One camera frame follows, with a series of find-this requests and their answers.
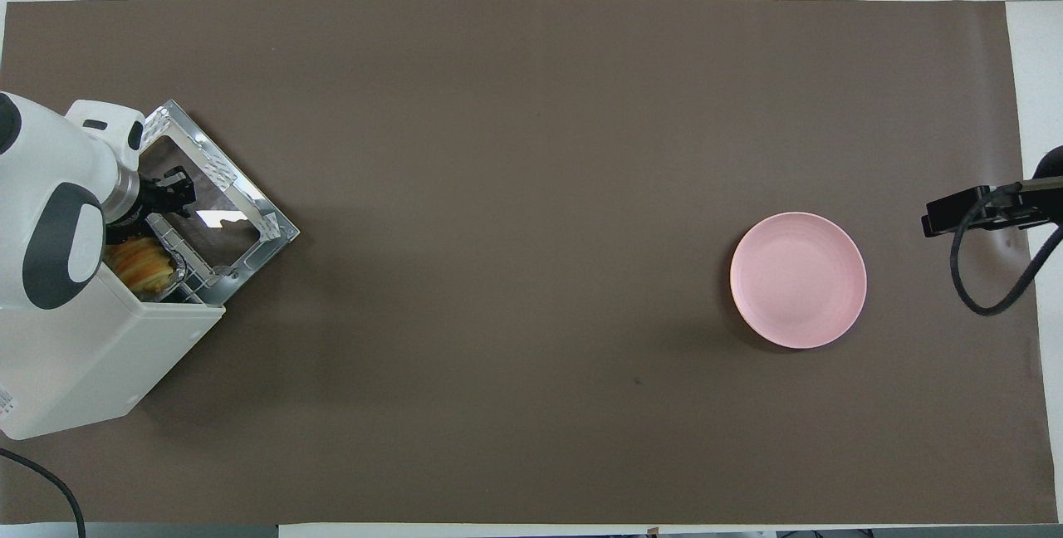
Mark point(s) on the golden bread loaf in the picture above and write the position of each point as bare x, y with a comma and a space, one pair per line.
141, 268

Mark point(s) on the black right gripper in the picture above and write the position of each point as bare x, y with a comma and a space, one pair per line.
984, 210

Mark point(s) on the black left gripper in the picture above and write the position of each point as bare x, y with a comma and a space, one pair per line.
154, 202

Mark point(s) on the white toaster oven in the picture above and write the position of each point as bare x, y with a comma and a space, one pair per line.
83, 355

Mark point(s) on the pink round plate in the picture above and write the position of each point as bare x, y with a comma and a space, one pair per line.
797, 281

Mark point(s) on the brown table mat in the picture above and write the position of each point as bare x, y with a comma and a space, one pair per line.
515, 189

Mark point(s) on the glass oven door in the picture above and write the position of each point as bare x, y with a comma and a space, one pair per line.
224, 227

